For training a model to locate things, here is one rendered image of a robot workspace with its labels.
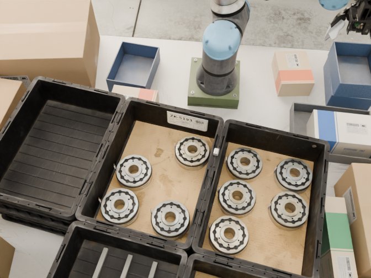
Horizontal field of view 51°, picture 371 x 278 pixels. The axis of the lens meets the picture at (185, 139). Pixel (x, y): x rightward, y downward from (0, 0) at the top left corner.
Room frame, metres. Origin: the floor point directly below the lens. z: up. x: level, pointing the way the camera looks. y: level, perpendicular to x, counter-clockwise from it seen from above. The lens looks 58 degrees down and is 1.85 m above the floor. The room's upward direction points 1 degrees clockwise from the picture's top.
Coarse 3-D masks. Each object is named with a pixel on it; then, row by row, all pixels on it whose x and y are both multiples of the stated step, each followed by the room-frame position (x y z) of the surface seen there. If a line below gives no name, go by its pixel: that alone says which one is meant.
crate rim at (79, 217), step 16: (192, 112) 0.66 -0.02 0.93; (208, 160) 0.50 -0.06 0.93; (96, 176) 0.45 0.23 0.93; (208, 176) 0.45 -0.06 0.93; (80, 208) 0.36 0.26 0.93; (96, 224) 0.32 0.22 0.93; (112, 224) 0.32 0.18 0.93; (192, 224) 0.33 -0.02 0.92; (160, 240) 0.28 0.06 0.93; (192, 240) 0.28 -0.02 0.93
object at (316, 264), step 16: (224, 128) 0.61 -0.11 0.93; (256, 128) 0.61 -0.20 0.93; (320, 144) 0.56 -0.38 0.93; (208, 192) 0.41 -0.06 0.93; (320, 192) 0.41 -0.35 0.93; (320, 208) 0.37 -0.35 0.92; (320, 224) 0.33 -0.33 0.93; (320, 240) 0.29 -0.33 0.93; (272, 272) 0.21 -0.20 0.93; (288, 272) 0.21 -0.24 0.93
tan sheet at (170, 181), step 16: (144, 128) 0.67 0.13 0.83; (160, 128) 0.67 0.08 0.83; (128, 144) 0.61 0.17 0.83; (144, 144) 0.61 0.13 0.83; (160, 144) 0.61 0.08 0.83; (176, 144) 0.61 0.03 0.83; (208, 144) 0.61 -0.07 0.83; (160, 160) 0.55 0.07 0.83; (160, 176) 0.50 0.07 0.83; (176, 176) 0.50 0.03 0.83; (192, 176) 0.50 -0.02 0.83; (144, 192) 0.45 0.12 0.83; (160, 192) 0.45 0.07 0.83; (176, 192) 0.45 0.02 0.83; (192, 192) 0.45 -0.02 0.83; (144, 208) 0.40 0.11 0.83; (192, 208) 0.40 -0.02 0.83; (144, 224) 0.35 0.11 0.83; (176, 240) 0.31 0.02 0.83
